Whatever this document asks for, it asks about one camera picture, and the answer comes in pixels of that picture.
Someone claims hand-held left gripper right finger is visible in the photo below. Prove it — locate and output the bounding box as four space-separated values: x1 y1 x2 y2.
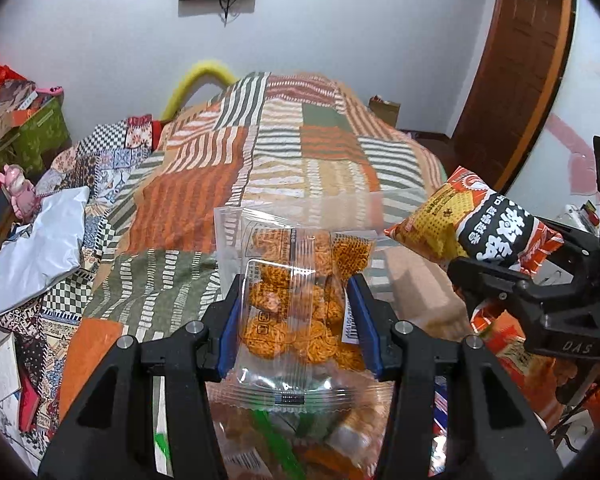
346 274 566 480

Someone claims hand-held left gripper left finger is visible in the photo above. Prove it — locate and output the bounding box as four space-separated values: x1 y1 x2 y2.
37 274 243 480

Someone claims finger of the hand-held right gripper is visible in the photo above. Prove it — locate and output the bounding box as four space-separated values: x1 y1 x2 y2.
532 215 600 262
447 256 547 312

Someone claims clear packet of orange crackers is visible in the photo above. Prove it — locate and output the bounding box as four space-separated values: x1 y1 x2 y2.
214 192 387 408

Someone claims orange snack bag black label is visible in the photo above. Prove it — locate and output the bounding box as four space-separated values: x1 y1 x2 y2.
384 166 565 278

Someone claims orange printed snack bag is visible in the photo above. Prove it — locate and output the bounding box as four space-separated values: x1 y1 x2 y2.
469 304 583 433

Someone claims brown wooden door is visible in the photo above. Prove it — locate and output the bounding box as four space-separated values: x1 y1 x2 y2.
451 0 579 197

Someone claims striped patchwork blanket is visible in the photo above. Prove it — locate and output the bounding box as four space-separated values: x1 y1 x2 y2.
55 71 481 411

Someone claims checkered patterned quilt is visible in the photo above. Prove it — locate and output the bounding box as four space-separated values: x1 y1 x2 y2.
0 115 155 433

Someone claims white cardboard box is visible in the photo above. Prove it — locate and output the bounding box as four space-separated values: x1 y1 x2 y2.
0 332 25 405

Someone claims pink plush toy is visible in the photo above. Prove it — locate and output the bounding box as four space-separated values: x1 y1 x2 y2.
0 164 39 222

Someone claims green patterned box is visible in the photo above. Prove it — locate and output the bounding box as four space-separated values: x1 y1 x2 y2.
0 97 72 177

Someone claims paper clutter pile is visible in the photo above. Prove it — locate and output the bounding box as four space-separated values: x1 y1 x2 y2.
0 77 64 147

